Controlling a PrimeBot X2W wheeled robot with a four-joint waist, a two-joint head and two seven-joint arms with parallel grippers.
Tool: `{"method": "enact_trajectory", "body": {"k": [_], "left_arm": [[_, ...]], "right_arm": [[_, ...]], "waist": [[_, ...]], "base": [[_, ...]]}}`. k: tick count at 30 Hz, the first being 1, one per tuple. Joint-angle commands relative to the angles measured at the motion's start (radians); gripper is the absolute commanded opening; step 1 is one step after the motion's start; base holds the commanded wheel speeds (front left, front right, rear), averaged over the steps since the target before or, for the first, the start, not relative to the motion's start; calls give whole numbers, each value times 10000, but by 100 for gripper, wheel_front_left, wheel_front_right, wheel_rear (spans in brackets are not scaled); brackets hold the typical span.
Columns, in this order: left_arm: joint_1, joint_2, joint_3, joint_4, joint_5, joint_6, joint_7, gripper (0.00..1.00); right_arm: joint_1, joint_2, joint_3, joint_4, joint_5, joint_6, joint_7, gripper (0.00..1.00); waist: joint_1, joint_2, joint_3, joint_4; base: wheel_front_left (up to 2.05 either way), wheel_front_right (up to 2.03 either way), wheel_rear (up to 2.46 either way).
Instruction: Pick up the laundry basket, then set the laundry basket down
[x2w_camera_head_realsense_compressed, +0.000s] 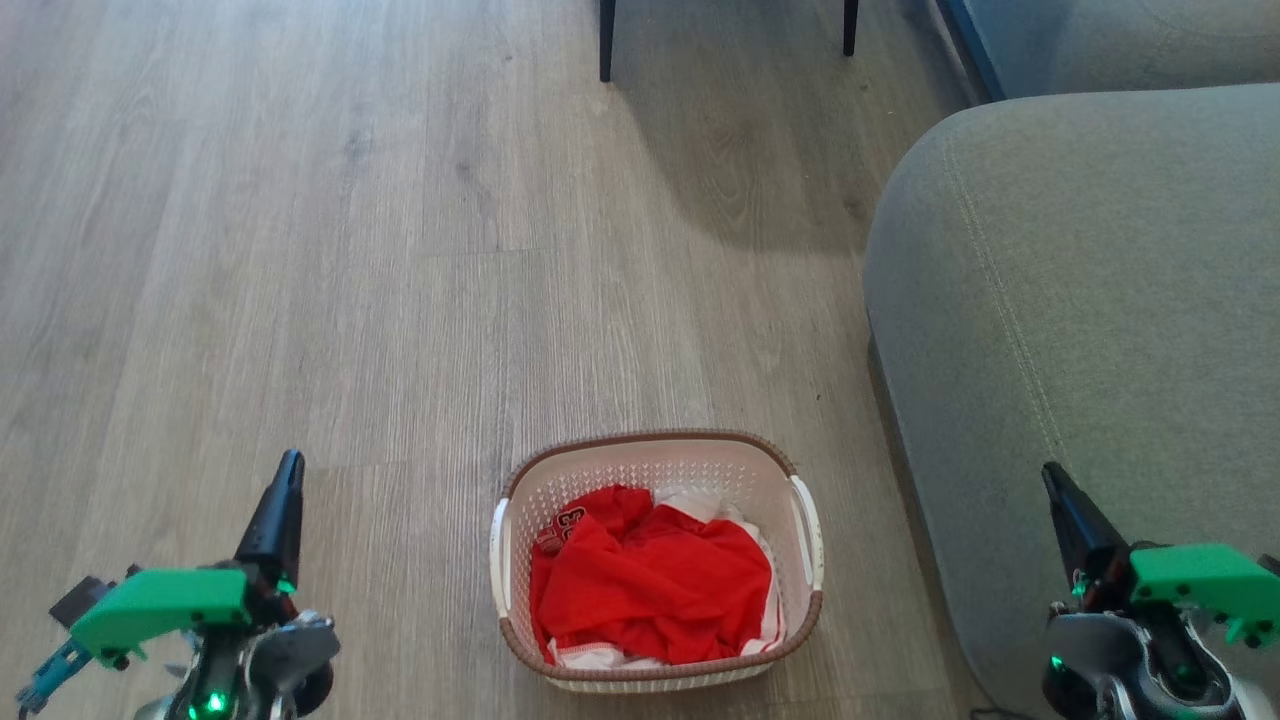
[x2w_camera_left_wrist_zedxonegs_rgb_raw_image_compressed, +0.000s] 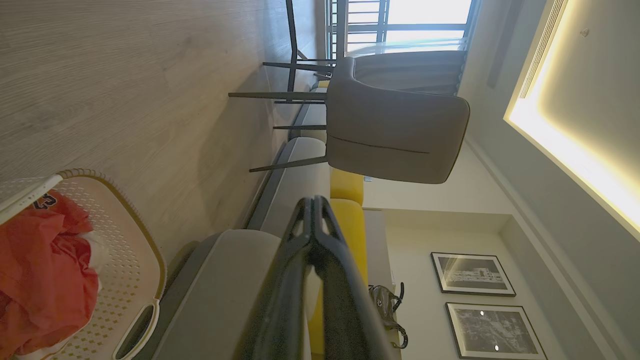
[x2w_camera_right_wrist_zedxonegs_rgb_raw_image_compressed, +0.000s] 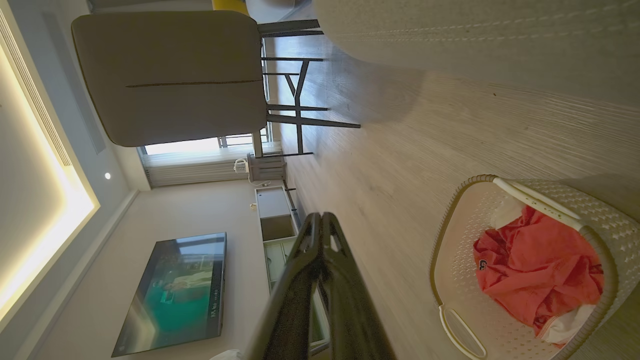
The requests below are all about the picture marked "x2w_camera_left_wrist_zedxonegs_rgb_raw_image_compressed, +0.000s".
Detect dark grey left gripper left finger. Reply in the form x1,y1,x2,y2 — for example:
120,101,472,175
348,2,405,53
235,197,315,360

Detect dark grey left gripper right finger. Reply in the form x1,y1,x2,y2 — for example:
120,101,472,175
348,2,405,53
312,196,396,360

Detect white perforated plastic laundry basket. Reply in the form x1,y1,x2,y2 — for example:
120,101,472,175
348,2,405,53
0,169,167,360

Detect black leather handbag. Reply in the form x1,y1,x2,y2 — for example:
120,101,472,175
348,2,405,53
369,282,409,350

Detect grey fabric sofa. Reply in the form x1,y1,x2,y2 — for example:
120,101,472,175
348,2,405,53
135,80,401,360

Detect large yellow sofa cushion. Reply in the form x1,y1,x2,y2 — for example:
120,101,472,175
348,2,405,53
307,198,369,360

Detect small yellow sofa cushion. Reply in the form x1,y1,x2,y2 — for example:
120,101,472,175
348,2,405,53
330,167,365,206

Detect small black framed picture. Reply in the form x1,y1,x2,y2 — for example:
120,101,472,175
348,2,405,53
431,252,517,297

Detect large black framed picture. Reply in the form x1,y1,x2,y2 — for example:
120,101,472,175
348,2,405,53
445,302,548,360

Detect grey upholstered dining chair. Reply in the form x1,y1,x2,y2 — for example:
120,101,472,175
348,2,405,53
228,56,471,185

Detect red jersey garment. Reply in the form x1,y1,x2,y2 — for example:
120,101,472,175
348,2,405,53
0,192,101,358

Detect grey window curtain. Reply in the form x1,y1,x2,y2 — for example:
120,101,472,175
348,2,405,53
350,40,469,96

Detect window with dark railing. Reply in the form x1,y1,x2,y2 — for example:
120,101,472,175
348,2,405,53
325,0,481,56

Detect ceiling air vent grille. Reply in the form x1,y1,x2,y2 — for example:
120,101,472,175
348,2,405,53
519,0,568,99

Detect black metal table frame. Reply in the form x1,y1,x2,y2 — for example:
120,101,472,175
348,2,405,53
274,0,351,105

